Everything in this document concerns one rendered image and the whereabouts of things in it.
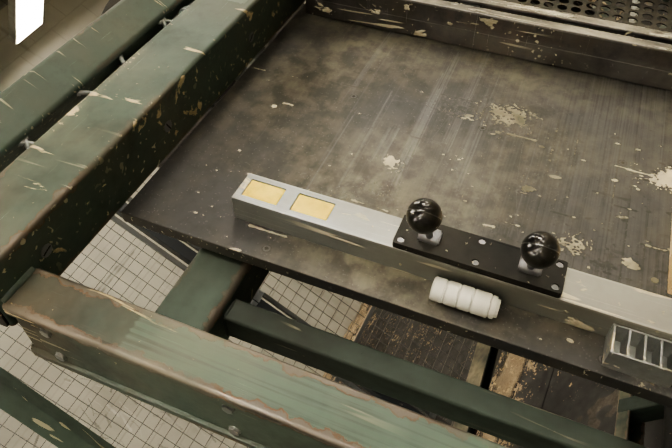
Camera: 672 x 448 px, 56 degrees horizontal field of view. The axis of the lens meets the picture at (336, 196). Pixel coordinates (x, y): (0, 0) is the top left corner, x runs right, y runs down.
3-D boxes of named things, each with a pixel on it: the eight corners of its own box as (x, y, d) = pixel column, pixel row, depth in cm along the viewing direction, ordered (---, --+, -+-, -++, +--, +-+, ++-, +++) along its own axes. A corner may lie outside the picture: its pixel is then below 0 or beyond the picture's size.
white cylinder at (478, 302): (427, 304, 75) (493, 326, 72) (430, 289, 72) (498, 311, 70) (434, 285, 76) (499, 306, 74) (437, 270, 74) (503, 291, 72)
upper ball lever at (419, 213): (440, 257, 75) (435, 234, 63) (410, 248, 76) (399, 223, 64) (450, 228, 76) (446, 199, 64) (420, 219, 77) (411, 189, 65)
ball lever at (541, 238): (541, 289, 72) (557, 270, 60) (508, 278, 73) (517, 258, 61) (550, 258, 73) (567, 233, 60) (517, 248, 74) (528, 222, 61)
